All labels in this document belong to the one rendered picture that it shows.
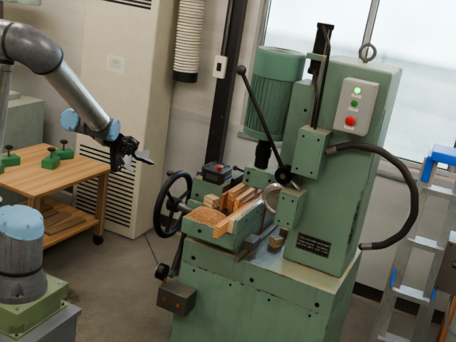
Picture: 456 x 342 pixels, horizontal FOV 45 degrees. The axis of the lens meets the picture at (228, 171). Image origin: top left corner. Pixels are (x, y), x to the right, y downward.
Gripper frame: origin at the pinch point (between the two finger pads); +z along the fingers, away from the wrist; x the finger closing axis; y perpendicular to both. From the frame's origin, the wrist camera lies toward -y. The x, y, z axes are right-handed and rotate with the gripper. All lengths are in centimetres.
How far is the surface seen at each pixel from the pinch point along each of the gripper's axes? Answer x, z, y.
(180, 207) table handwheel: -1.2, 22.2, -3.0
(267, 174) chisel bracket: -3, 46, 32
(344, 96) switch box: -17, 56, 74
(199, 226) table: -25.1, 38.9, 10.5
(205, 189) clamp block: -2.0, 27.9, 11.2
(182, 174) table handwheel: 1.5, 15.0, 8.4
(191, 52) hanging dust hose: 109, -53, 18
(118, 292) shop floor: 40, 1, -97
